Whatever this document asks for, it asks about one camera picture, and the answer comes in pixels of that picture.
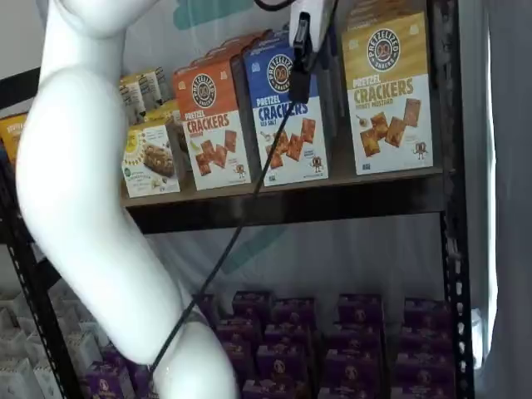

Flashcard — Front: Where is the wooden shelf board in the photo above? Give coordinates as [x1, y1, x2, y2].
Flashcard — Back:
[121, 165, 456, 209]

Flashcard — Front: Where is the grey curtain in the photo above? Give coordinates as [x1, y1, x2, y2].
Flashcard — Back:
[459, 0, 532, 399]

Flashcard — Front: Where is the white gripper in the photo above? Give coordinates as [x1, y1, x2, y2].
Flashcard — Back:
[289, 0, 334, 53]

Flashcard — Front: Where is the black cable with plug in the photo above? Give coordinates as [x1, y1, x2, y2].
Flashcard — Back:
[147, 0, 337, 377]

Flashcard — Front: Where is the blue pretzel crackers box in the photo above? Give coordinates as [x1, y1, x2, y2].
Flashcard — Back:
[248, 33, 340, 138]
[242, 39, 333, 187]
[272, 24, 347, 130]

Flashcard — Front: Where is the white backdrop with teal print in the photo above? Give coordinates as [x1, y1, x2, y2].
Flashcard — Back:
[120, 0, 446, 304]

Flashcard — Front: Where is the black looped cable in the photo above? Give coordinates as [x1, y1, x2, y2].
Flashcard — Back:
[252, 0, 294, 12]

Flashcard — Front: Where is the orange pretzel crackers box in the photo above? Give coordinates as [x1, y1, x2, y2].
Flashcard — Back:
[222, 28, 275, 43]
[189, 45, 250, 68]
[172, 57, 253, 191]
[205, 35, 267, 54]

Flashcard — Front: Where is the yellow pretzel crackers box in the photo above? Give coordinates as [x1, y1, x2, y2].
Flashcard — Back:
[347, 0, 429, 30]
[341, 11, 433, 176]

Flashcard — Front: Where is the black metal shelving frame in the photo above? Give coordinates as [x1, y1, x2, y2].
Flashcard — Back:
[0, 0, 477, 399]

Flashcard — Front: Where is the small cream snack carton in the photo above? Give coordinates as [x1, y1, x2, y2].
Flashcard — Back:
[119, 74, 143, 126]
[153, 66, 174, 103]
[136, 70, 162, 114]

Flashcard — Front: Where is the yellow white granola bar box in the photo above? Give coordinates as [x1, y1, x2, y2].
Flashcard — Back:
[140, 98, 182, 126]
[121, 116, 188, 199]

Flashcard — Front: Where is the orange brown snack box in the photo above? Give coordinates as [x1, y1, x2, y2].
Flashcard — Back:
[0, 114, 28, 167]

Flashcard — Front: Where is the purple snack box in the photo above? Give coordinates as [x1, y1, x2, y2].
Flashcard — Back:
[190, 293, 218, 330]
[394, 352, 456, 391]
[215, 318, 261, 351]
[256, 343, 307, 384]
[318, 386, 382, 399]
[337, 293, 383, 326]
[132, 367, 157, 399]
[390, 386, 456, 399]
[403, 298, 452, 330]
[224, 342, 255, 384]
[325, 348, 382, 388]
[242, 380, 296, 399]
[232, 290, 273, 322]
[401, 326, 454, 359]
[85, 361, 136, 399]
[101, 342, 131, 372]
[272, 297, 316, 328]
[332, 322, 382, 355]
[264, 323, 311, 355]

